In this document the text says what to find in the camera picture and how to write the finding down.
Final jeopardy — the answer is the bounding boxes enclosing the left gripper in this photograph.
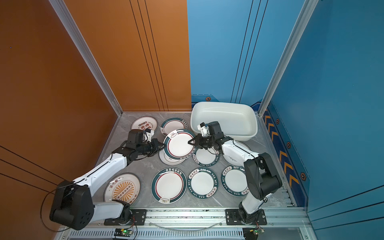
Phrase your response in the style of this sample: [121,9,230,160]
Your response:
[137,138,168,157]

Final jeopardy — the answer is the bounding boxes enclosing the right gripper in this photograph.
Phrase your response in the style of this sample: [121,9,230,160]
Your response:
[187,134,216,150]

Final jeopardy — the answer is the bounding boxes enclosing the white plate clover design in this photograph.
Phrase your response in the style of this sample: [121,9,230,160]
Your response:
[159,150,185,166]

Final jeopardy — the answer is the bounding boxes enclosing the green red rimmed plate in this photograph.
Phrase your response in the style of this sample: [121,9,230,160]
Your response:
[164,129,196,160]

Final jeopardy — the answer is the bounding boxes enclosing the small green rimmed plate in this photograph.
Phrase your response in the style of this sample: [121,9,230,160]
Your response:
[160,117,188,136]

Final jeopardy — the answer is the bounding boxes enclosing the plate with red coin pattern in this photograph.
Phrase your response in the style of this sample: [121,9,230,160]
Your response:
[131,116,158,131]

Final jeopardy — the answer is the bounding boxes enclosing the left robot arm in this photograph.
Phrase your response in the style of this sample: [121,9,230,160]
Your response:
[49,139,165,230]

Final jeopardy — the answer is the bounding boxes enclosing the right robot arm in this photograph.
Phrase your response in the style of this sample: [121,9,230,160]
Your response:
[188,134,283,225]

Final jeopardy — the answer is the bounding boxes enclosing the white plastic bin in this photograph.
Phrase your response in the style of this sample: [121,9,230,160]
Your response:
[190,102,258,142]

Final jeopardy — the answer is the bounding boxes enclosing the green lettered plate middle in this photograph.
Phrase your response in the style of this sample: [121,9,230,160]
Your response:
[193,149,220,167]

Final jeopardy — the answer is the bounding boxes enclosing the green lettered plate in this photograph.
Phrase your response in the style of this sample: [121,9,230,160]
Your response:
[221,166,250,197]
[193,149,220,167]
[187,167,219,199]

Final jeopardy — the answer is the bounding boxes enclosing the coin pattern plate right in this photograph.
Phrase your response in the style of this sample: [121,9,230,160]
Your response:
[222,140,258,167]

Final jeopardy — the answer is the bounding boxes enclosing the large green red plate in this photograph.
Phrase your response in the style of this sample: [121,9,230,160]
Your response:
[151,167,187,204]

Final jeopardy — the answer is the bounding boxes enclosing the green lettered plate front centre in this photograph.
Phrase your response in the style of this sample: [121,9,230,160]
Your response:
[187,167,219,199]

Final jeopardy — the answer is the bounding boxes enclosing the green lettered plate front right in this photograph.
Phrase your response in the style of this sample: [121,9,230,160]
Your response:
[221,166,250,197]

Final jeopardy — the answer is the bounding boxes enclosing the orange sunburst plate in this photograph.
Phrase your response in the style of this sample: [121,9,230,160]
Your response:
[104,173,141,205]

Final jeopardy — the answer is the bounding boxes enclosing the left circuit board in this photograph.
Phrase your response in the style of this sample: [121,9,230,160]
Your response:
[114,228,135,240]

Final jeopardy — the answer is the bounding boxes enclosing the circuit board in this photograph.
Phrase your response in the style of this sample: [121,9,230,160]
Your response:
[250,225,265,239]
[114,228,135,240]

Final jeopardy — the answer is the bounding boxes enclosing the right circuit board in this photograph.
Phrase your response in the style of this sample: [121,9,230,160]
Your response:
[250,225,265,239]

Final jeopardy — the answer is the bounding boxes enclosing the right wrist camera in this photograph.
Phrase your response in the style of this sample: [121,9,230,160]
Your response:
[198,121,224,138]

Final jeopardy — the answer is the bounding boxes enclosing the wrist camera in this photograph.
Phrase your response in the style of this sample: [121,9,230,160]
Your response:
[127,129,155,145]
[198,121,224,138]

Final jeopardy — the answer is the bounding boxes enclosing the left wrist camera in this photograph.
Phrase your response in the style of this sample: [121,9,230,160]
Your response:
[127,129,155,145]

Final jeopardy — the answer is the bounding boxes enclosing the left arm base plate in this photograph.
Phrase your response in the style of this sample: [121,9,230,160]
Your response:
[104,209,147,227]

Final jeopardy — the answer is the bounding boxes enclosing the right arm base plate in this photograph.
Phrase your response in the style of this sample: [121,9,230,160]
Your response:
[225,209,268,226]

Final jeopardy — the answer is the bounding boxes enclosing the aluminium front rail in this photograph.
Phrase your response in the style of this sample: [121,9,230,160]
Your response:
[55,207,317,240]

